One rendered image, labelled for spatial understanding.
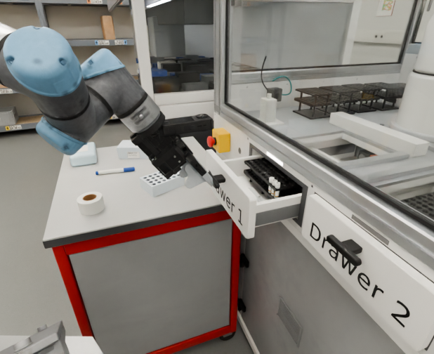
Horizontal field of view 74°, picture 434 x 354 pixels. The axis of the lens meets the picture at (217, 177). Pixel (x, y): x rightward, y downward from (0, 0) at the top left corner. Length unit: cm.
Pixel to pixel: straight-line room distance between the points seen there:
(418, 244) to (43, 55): 55
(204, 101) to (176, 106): 15
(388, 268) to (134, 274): 72
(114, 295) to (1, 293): 103
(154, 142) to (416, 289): 52
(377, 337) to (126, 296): 72
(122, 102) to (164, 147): 13
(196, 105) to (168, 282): 86
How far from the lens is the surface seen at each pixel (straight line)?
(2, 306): 191
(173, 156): 63
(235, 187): 66
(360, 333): 71
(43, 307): 180
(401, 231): 53
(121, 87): 57
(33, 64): 41
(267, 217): 68
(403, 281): 53
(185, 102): 148
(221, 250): 103
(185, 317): 121
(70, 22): 469
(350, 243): 56
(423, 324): 54
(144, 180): 97
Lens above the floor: 125
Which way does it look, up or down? 28 degrees down
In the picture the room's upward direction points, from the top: straight up
